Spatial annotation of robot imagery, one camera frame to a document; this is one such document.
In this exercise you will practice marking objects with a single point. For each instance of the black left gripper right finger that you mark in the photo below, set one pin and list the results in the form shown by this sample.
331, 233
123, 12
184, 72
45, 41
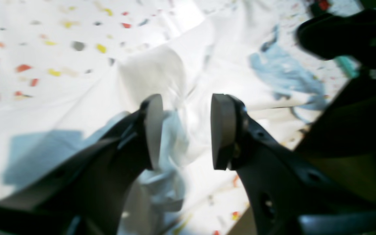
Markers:
287, 194

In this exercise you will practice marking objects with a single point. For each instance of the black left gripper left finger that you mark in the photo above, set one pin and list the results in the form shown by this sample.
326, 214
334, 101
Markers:
86, 194

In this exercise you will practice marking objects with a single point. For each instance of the white T-shirt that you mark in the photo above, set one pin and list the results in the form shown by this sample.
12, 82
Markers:
175, 98

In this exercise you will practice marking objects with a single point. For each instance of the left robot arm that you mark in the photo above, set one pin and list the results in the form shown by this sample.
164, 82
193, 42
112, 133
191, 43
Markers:
348, 127

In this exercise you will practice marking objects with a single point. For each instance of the terrazzo pattern tablecloth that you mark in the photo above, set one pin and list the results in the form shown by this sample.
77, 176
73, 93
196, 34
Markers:
60, 39

